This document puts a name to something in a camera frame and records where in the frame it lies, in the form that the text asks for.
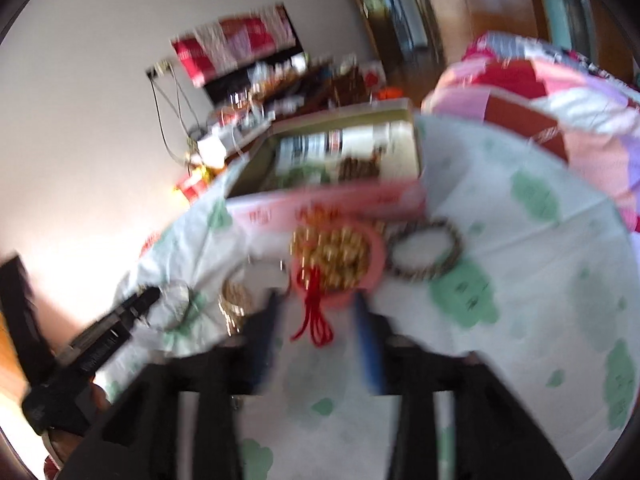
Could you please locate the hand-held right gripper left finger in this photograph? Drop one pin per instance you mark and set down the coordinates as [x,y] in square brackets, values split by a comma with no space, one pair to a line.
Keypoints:
[264,332]

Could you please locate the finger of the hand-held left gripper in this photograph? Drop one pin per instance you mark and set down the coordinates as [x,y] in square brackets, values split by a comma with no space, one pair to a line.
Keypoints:
[115,322]

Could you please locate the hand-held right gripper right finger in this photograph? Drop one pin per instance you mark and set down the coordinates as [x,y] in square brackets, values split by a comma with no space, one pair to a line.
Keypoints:
[369,347]

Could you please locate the pink bangle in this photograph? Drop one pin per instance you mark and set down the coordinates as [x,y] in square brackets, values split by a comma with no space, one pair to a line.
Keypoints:
[376,260]

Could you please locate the rectangular metal tin box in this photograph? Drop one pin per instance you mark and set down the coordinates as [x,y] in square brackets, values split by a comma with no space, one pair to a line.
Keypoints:
[400,145]

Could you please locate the pink tin lid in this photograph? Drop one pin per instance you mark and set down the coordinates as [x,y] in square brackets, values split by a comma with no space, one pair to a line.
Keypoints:
[350,201]

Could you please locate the red yellow paper bag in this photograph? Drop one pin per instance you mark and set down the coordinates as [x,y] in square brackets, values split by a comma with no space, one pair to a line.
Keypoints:
[192,187]

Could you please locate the white green cloud tablecloth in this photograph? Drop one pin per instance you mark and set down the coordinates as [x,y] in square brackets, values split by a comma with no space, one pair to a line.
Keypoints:
[525,270]

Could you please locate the white tube in tin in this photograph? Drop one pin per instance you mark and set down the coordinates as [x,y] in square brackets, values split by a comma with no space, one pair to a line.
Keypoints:
[325,152]

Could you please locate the white box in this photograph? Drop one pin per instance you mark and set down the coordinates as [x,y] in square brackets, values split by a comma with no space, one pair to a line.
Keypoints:
[211,149]

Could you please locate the black television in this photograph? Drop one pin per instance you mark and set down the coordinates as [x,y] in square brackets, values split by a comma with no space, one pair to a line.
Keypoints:
[235,82]

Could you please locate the wooden television cabinet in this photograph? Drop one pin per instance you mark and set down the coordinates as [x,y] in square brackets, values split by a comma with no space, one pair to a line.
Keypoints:
[320,85]

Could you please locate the orange plastic bag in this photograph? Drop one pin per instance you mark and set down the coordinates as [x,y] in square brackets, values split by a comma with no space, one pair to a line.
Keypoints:
[389,93]

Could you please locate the red white shopping bag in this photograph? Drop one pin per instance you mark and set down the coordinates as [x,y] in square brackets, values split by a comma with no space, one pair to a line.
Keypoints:
[371,75]

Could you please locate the red patchwork cloth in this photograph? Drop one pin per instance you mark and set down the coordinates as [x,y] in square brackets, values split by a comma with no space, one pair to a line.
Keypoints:
[235,40]

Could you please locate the pink patchwork quilt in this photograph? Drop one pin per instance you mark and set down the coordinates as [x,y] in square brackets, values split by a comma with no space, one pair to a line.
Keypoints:
[590,110]

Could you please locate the wooden wardrobe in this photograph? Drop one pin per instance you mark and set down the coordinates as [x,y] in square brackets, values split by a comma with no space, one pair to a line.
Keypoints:
[475,5]

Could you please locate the wall socket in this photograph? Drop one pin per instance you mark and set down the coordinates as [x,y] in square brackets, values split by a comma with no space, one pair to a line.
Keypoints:
[159,70]

